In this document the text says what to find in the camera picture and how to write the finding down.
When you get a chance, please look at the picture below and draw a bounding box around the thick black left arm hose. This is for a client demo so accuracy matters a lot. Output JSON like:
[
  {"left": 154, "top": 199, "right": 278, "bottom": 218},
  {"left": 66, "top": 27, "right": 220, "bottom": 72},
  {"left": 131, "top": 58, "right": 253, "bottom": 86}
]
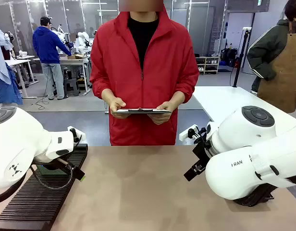
[{"left": 0, "top": 173, "right": 27, "bottom": 205}]

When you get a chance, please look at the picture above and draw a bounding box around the right forearm in red sleeve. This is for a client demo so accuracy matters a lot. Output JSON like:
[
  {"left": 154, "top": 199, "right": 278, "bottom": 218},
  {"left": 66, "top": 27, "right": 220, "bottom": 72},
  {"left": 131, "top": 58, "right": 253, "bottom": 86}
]
[{"left": 89, "top": 72, "right": 116, "bottom": 100}]

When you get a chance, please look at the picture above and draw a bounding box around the grey step stool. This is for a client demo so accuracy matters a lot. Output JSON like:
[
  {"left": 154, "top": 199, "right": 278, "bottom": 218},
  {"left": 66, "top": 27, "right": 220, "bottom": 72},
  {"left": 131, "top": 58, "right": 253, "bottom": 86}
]
[{"left": 63, "top": 77, "right": 80, "bottom": 97}]

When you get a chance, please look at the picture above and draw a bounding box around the person in brown apron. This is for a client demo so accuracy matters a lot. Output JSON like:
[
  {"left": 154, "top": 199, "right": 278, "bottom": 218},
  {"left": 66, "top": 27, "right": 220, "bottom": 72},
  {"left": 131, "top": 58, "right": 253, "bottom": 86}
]
[{"left": 247, "top": 0, "right": 296, "bottom": 114}]

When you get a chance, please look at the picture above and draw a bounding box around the dark wall monitor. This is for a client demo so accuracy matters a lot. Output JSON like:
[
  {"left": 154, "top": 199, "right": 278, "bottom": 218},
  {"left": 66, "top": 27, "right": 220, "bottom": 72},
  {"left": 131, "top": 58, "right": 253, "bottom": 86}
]
[{"left": 226, "top": 0, "right": 271, "bottom": 13}]

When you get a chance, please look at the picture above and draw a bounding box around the large white table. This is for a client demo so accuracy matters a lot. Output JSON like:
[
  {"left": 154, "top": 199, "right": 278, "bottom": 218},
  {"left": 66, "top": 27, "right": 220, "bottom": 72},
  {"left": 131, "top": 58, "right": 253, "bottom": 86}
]
[{"left": 193, "top": 86, "right": 296, "bottom": 135}]

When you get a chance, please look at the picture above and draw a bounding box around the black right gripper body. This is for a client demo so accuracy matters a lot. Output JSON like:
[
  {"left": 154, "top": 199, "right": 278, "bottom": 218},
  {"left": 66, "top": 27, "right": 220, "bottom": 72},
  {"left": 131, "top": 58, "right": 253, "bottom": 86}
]
[{"left": 192, "top": 139, "right": 212, "bottom": 169}]

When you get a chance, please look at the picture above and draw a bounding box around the wooden shoe shelf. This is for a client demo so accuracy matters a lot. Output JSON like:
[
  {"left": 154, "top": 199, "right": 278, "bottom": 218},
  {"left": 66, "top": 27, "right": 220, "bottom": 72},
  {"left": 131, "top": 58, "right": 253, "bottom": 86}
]
[{"left": 195, "top": 56, "right": 221, "bottom": 75}]

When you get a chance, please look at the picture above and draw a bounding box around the left forearm in red sleeve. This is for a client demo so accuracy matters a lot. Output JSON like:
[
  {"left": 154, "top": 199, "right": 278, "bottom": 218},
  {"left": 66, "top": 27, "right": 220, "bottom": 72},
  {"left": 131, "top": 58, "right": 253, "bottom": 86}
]
[{"left": 173, "top": 72, "right": 200, "bottom": 104}]

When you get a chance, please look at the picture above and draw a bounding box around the small white side desk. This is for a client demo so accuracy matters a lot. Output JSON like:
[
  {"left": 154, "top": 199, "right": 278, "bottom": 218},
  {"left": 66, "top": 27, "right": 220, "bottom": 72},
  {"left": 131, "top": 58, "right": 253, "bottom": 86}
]
[{"left": 4, "top": 55, "right": 39, "bottom": 99}]

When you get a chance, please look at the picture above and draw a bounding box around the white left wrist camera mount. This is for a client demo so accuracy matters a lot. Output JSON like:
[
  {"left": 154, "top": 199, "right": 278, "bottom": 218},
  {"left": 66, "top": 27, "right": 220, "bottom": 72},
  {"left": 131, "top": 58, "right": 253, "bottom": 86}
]
[{"left": 67, "top": 126, "right": 87, "bottom": 143}]

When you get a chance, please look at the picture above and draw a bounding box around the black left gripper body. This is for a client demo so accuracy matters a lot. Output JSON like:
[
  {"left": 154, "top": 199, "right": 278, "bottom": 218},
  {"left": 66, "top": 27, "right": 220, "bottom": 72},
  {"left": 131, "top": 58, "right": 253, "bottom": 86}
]
[{"left": 34, "top": 156, "right": 75, "bottom": 173}]

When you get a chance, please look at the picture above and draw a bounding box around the person in light blue shirt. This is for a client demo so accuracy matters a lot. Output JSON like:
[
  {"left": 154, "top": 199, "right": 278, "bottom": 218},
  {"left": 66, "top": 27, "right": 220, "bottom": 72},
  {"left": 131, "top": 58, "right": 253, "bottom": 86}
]
[{"left": 0, "top": 26, "right": 24, "bottom": 109}]

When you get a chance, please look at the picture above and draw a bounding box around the person in red jacket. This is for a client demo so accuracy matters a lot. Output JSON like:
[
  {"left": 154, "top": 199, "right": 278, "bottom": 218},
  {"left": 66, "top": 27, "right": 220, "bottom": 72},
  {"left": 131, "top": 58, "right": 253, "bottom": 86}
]
[{"left": 89, "top": 4, "right": 200, "bottom": 146}]

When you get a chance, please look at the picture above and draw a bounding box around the white background desk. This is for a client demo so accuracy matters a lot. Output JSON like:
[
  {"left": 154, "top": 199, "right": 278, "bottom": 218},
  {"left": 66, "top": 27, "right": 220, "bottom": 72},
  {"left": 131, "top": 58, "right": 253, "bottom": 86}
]
[{"left": 34, "top": 55, "right": 91, "bottom": 96}]

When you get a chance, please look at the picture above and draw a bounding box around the person's left hand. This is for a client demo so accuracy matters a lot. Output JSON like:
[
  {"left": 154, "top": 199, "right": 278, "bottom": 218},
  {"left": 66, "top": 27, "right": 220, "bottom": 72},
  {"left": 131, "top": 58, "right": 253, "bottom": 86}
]
[{"left": 147, "top": 90, "right": 186, "bottom": 125}]

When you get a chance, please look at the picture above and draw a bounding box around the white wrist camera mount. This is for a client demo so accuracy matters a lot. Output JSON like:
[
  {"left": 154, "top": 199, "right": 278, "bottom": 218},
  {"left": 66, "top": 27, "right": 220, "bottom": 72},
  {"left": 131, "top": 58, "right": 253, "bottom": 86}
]
[
  {"left": 179, "top": 124, "right": 199, "bottom": 146},
  {"left": 67, "top": 126, "right": 87, "bottom": 143}
]

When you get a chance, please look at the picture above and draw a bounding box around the thin black left gripper cable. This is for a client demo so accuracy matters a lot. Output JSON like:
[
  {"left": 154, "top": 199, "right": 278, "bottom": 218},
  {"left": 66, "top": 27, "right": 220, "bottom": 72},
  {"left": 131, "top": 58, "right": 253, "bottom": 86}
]
[{"left": 30, "top": 161, "right": 74, "bottom": 190}]

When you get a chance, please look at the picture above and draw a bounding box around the black pole with white top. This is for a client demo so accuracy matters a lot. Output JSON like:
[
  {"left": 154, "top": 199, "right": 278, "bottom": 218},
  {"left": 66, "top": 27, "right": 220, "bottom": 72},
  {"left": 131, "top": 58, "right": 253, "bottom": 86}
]
[{"left": 232, "top": 26, "right": 252, "bottom": 88}]

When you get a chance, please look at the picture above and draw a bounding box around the man in blue hoodie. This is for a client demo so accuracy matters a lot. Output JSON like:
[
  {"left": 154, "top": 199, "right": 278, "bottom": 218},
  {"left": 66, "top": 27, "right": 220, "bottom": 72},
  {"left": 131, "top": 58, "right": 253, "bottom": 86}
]
[{"left": 32, "top": 16, "right": 72, "bottom": 101}]

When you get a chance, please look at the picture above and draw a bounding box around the black slotted PCB rack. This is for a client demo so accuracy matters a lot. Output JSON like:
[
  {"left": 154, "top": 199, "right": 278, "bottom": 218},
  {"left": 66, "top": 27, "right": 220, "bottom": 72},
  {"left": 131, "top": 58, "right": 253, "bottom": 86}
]
[{"left": 0, "top": 143, "right": 88, "bottom": 231}]

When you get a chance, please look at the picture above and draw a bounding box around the black bags pile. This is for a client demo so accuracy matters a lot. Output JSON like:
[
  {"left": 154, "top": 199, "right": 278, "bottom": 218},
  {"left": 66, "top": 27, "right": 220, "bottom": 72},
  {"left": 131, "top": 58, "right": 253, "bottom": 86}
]
[{"left": 221, "top": 47, "right": 238, "bottom": 67}]

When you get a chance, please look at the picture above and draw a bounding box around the person's right hand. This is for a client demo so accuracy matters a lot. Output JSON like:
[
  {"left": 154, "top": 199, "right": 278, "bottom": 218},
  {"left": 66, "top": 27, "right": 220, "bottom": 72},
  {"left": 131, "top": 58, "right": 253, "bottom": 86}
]
[{"left": 101, "top": 89, "right": 132, "bottom": 119}]

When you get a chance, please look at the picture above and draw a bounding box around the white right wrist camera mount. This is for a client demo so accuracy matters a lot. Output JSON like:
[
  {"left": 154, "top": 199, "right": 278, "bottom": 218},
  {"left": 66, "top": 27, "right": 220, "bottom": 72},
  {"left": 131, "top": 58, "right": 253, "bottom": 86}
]
[{"left": 179, "top": 124, "right": 199, "bottom": 146}]

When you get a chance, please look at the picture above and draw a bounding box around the grey clipboard with paper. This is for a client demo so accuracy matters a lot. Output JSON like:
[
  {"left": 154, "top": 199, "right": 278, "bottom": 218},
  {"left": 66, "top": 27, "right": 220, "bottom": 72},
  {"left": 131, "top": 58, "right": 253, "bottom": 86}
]
[{"left": 111, "top": 108, "right": 173, "bottom": 115}]

